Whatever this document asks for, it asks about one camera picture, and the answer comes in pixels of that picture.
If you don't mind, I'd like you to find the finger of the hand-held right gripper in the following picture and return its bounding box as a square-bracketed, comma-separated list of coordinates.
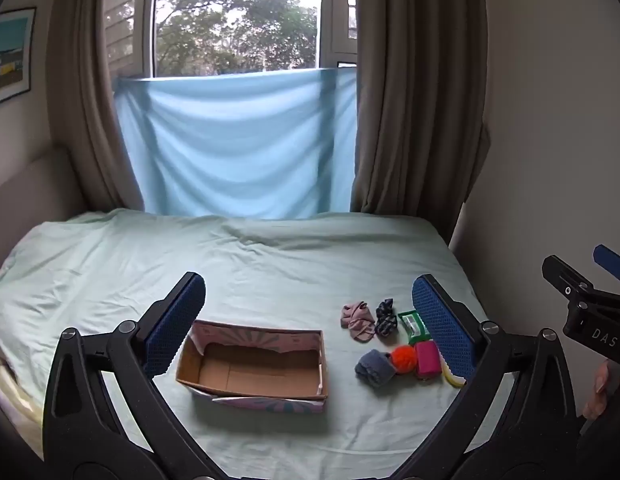
[593, 244, 620, 283]
[542, 255, 596, 306]

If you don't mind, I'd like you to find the green tissue packet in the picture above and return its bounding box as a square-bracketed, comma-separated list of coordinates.
[397, 310, 431, 346]

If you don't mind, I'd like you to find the pink sock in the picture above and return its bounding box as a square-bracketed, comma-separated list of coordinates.
[340, 301, 376, 345]

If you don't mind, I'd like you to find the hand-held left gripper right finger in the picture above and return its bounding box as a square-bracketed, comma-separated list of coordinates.
[394, 273, 578, 477]

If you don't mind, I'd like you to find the person's right hand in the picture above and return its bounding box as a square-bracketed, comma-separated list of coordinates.
[582, 359, 615, 420]

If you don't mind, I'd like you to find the grey sock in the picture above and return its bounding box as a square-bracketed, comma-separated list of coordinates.
[355, 349, 397, 389]

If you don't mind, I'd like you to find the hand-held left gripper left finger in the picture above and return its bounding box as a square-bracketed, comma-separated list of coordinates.
[44, 271, 211, 477]

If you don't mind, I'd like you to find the yellow white round lid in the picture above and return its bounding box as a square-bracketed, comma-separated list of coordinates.
[441, 357, 466, 390]

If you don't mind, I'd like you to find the orange pom-pom ball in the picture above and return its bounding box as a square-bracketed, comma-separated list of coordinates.
[390, 344, 419, 375]

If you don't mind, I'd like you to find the magenta pink block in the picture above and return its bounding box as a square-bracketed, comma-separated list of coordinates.
[415, 340, 443, 380]

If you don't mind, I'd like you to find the window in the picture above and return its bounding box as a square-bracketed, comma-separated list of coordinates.
[104, 0, 361, 82]

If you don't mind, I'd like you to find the dark striped sock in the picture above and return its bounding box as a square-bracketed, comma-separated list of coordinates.
[374, 298, 401, 339]

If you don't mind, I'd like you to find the light blue hanging cloth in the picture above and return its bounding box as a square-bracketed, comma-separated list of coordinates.
[112, 67, 359, 220]

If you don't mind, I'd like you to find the framed wall picture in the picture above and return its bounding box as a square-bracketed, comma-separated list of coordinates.
[0, 7, 37, 109]

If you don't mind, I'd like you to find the beige headboard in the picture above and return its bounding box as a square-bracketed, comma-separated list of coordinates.
[0, 145, 88, 277]

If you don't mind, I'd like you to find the patterned cardboard box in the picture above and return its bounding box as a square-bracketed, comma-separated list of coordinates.
[176, 319, 331, 414]

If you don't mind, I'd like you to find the beige curtain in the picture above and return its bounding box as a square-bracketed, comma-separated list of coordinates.
[350, 0, 492, 219]
[44, 0, 151, 212]

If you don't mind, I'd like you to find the pale green bed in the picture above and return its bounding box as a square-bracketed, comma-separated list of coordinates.
[0, 208, 492, 477]

